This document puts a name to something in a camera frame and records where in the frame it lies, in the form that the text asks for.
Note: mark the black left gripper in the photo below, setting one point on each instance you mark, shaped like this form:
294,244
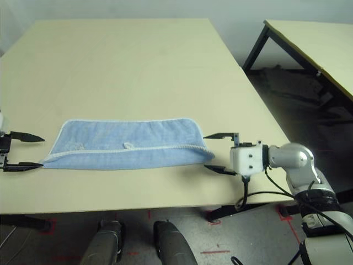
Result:
4,146

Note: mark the grey robot left leg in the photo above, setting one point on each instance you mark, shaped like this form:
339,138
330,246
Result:
102,243

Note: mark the red floor tape corner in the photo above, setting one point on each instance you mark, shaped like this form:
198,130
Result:
54,223
215,223

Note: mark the red floor tape strip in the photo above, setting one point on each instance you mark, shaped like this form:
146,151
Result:
215,252

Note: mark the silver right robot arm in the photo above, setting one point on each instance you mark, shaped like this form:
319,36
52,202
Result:
292,157

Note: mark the grey robot leg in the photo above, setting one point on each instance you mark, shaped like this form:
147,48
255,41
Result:
171,243
102,243

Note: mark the beige side table black frame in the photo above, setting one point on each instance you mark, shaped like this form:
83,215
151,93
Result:
317,41

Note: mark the grey robot right leg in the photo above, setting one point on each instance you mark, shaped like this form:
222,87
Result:
171,243

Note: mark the blue towel white trim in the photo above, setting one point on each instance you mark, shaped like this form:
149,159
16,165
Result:
124,157

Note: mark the black table base bar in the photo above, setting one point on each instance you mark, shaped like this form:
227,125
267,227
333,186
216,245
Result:
344,190
229,210
24,220

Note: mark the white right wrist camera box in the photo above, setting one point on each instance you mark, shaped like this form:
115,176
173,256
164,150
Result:
245,158

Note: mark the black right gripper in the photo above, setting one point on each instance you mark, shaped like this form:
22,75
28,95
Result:
246,143

